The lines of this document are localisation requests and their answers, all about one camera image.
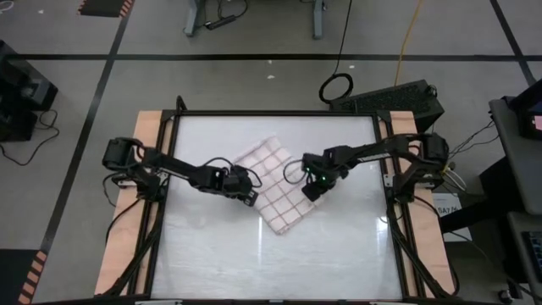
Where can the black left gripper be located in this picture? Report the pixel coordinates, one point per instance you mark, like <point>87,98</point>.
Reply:
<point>237,182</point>

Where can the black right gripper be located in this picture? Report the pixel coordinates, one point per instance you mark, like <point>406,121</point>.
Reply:
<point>319,167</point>

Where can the white red-checked towel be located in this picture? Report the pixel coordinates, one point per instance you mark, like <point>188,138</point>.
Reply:
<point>275,190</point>

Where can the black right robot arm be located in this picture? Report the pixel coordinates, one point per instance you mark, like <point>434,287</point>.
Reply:
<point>381,150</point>

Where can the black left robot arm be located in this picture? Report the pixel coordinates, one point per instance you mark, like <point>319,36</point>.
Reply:
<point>178,167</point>

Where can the black perforated computer case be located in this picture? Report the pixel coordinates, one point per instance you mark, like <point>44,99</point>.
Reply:
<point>389,99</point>

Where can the light wooden side board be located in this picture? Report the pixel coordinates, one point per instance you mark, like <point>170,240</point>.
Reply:
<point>127,237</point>
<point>427,237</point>

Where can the white paper sheet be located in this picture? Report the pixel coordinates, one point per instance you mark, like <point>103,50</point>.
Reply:
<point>446,209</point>

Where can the grey desk leg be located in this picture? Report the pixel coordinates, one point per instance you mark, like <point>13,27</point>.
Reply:
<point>194,19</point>
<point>317,21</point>

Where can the black desk base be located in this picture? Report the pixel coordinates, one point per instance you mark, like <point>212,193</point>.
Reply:
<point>487,203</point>

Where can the black power strip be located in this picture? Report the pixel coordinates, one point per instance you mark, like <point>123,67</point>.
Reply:
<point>220,22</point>

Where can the grey desk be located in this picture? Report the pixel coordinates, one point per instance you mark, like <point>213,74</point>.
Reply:
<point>518,169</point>

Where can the grey side table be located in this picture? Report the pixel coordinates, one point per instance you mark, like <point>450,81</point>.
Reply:
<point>517,254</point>

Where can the black monitor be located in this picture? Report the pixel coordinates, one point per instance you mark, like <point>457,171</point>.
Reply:
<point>529,110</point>

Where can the black orange-striped floor mat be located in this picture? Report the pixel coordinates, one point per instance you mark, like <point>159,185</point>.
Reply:
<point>12,275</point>
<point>103,6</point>

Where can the black equipment box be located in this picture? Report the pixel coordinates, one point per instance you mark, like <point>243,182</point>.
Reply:
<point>21,91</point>

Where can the black aluminium table frame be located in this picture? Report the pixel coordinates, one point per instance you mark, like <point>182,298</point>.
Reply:
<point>275,113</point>

